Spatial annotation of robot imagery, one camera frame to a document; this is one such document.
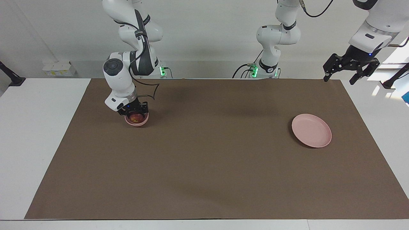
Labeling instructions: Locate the brown table mat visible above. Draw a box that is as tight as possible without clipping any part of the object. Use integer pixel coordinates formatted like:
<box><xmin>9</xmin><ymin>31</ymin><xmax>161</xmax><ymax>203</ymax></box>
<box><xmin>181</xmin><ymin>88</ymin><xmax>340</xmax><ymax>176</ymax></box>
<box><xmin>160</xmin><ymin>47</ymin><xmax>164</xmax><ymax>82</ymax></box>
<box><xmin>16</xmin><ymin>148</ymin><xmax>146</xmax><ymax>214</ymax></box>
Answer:
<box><xmin>24</xmin><ymin>78</ymin><xmax>409</xmax><ymax>220</ymax></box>

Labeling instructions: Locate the pink plate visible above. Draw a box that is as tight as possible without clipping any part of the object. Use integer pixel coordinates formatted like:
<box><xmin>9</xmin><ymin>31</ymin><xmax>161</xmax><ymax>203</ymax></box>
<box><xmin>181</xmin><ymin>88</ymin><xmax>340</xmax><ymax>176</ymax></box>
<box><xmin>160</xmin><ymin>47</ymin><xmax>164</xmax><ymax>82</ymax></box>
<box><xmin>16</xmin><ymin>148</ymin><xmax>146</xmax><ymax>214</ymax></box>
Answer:
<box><xmin>291</xmin><ymin>113</ymin><xmax>332</xmax><ymax>148</ymax></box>

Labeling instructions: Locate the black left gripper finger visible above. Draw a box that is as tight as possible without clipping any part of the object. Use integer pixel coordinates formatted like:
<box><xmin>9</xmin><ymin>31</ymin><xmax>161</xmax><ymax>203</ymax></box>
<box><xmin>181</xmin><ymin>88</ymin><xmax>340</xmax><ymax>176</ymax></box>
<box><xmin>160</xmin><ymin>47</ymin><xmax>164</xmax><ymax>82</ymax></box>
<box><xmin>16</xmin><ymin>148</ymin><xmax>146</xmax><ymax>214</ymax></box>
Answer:
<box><xmin>349</xmin><ymin>59</ymin><xmax>381</xmax><ymax>85</ymax></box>
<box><xmin>323</xmin><ymin>54</ymin><xmax>340</xmax><ymax>82</ymax></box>

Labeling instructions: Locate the black left base cable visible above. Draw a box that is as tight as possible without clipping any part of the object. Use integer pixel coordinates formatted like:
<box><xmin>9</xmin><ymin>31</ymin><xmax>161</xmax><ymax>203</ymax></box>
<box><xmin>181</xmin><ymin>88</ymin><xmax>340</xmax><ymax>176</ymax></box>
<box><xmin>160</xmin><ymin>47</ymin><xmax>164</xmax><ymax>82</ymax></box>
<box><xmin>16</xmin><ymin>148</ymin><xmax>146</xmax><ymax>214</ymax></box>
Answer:
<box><xmin>232</xmin><ymin>50</ymin><xmax>264</xmax><ymax>79</ymax></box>

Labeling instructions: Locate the pink bowl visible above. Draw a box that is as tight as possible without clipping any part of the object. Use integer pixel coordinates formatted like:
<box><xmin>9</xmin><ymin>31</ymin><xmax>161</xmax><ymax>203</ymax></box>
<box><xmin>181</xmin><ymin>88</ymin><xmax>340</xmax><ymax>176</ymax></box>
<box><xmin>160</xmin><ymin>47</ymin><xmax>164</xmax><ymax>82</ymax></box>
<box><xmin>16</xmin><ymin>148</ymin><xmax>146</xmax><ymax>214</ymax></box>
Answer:
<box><xmin>125</xmin><ymin>110</ymin><xmax>149</xmax><ymax>127</ymax></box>

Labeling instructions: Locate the white box with labels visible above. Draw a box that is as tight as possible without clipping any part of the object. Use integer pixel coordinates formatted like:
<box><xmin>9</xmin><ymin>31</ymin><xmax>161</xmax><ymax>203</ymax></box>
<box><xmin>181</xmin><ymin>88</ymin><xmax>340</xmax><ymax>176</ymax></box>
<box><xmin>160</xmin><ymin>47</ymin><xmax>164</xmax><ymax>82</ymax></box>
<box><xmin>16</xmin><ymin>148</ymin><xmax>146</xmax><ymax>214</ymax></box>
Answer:
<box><xmin>42</xmin><ymin>61</ymin><xmax>77</xmax><ymax>77</ymax></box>

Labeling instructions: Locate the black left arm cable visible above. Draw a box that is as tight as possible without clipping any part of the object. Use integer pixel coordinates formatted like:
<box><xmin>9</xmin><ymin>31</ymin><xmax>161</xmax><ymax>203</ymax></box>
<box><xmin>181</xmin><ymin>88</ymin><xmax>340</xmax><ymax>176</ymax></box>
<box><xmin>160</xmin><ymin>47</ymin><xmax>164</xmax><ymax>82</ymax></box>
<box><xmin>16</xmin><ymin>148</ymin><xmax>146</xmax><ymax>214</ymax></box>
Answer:
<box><xmin>300</xmin><ymin>0</ymin><xmax>333</xmax><ymax>18</ymax></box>

